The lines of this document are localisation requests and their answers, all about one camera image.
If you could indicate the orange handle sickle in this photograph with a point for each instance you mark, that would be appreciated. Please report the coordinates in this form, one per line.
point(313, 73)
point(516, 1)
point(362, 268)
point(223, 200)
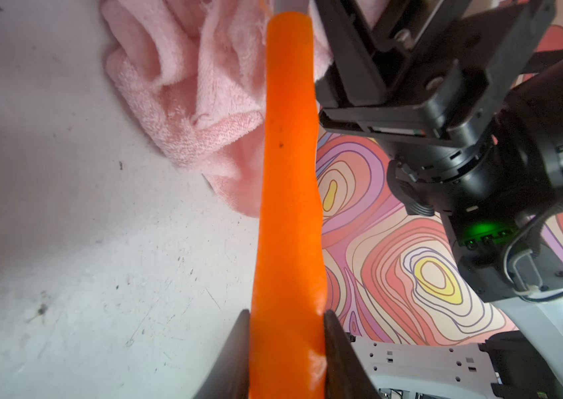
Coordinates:
point(287, 355)

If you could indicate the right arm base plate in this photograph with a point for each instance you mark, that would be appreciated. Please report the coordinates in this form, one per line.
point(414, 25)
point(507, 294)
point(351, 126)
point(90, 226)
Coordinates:
point(399, 370)

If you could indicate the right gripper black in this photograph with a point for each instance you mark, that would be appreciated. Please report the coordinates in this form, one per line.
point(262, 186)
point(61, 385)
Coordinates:
point(430, 85)

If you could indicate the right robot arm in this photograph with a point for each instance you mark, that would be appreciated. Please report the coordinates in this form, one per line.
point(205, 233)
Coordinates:
point(497, 244)

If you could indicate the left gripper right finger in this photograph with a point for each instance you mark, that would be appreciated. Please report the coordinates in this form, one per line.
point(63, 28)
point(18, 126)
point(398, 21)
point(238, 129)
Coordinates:
point(345, 376)

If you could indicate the pink terry rag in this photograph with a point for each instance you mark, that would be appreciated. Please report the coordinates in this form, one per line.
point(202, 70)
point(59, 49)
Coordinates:
point(193, 75)

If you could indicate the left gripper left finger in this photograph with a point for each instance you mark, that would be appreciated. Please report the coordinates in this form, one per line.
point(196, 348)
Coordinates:
point(229, 376)

